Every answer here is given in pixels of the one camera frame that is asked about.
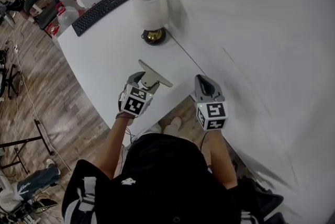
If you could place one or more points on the black wrist band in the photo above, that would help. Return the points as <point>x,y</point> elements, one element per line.
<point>125,116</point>

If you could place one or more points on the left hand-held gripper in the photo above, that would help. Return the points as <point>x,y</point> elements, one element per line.
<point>134,103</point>

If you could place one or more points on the person's left forearm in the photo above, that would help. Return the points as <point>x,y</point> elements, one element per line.
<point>115,144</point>

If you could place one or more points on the black keyboard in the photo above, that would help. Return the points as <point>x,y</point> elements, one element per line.
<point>100,11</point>

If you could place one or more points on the black metal stand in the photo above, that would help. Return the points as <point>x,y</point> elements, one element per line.
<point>23,140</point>

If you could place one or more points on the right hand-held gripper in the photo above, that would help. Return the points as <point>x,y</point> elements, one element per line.
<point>212,113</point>

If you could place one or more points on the black office chair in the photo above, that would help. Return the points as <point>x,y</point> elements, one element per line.
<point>39,5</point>

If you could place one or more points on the person's beige shoe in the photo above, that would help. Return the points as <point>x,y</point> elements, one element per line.
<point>173,126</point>

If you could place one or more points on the silver metal clip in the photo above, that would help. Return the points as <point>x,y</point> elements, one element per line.
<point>153,75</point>

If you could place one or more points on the white shade table lamp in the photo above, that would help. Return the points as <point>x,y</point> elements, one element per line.
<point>149,8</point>

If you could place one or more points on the person's black shirt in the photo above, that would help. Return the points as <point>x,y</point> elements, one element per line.
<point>162,181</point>

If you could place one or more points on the person's right forearm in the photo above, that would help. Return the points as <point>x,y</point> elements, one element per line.
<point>221,160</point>

